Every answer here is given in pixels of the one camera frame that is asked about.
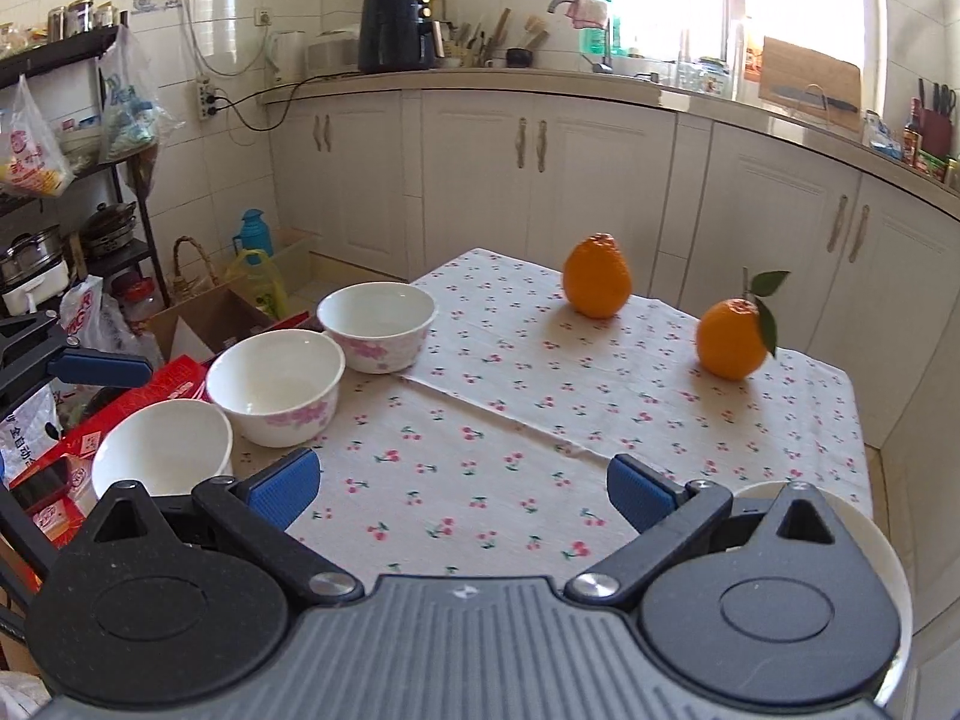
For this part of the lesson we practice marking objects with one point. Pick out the orange with green leaves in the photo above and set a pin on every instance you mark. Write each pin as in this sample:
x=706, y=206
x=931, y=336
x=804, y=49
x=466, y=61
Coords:
x=735, y=337

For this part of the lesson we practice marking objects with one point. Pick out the bowl with pink flowers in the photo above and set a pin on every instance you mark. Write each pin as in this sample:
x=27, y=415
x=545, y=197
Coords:
x=279, y=388
x=380, y=327

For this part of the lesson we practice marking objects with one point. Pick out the bowl with pink flowers middle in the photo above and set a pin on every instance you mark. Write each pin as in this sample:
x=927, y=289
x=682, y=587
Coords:
x=279, y=388

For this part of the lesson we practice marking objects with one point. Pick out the bowl with pink flowers far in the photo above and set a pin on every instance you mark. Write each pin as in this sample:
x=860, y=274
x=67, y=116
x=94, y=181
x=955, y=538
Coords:
x=380, y=327

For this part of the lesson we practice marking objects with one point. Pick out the white plastic bag red print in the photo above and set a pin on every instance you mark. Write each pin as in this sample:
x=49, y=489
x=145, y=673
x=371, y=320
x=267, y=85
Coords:
x=89, y=314

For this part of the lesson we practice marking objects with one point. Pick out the cardboard box on floor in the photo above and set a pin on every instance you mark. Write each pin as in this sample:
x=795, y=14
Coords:
x=205, y=326

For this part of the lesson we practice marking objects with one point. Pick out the white kitchen cabinets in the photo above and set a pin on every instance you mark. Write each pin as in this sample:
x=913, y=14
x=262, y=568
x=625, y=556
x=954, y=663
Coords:
x=399, y=173

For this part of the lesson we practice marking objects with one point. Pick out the white plate with pink flower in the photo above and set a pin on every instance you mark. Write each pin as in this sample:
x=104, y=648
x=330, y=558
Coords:
x=887, y=566

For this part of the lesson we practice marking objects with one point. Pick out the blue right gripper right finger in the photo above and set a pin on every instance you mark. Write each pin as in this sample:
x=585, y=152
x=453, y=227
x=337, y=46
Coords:
x=642, y=496

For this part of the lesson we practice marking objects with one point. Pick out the black storage shelf rack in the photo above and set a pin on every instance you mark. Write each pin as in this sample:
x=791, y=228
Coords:
x=82, y=126

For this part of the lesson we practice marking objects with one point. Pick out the orange without leaves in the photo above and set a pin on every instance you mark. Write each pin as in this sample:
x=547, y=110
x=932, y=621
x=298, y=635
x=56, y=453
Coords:
x=596, y=280

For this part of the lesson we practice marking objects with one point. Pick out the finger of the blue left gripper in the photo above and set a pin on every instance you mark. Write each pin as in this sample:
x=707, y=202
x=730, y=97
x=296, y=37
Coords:
x=80, y=366

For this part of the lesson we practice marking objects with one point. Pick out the cherry print tablecloth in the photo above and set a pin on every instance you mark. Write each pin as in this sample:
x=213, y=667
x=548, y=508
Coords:
x=488, y=455

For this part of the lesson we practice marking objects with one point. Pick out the white electric kettle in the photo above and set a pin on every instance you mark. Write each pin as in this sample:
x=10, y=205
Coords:
x=285, y=57

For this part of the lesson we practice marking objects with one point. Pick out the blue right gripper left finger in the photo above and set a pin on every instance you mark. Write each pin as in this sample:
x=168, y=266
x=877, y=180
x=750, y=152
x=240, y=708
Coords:
x=280, y=493

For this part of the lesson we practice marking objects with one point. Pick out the black air fryer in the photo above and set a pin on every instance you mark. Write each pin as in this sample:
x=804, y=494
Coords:
x=398, y=35

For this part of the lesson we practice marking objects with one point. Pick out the wooden cutting board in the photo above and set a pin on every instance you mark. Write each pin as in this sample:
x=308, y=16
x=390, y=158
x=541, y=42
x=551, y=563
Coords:
x=812, y=83

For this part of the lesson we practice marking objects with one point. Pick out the plain white bowl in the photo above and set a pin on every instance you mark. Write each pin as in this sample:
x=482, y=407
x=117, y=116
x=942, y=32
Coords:
x=169, y=447

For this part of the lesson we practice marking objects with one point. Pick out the teal thermos jug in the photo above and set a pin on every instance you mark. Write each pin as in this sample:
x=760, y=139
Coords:
x=254, y=234

